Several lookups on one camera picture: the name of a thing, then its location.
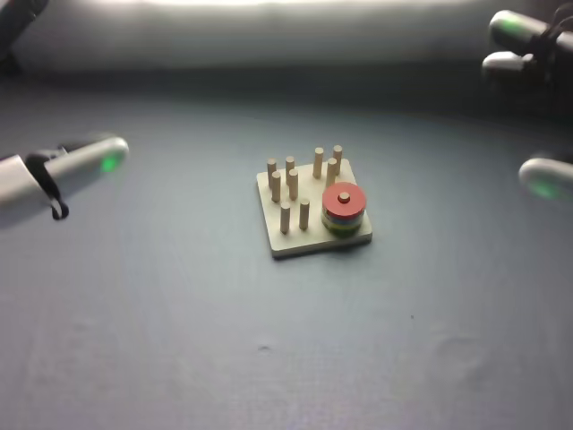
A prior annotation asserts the wooden peg board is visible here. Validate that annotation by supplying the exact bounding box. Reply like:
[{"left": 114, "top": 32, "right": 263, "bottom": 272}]
[{"left": 256, "top": 144, "right": 374, "bottom": 262}]

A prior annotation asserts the grey table cloth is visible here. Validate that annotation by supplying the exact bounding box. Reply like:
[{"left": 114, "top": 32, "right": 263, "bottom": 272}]
[{"left": 0, "top": 62, "right": 573, "bottom": 430}]

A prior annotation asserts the white backdrop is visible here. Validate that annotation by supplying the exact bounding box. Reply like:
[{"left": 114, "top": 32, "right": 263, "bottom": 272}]
[{"left": 8, "top": 0, "right": 573, "bottom": 73}]

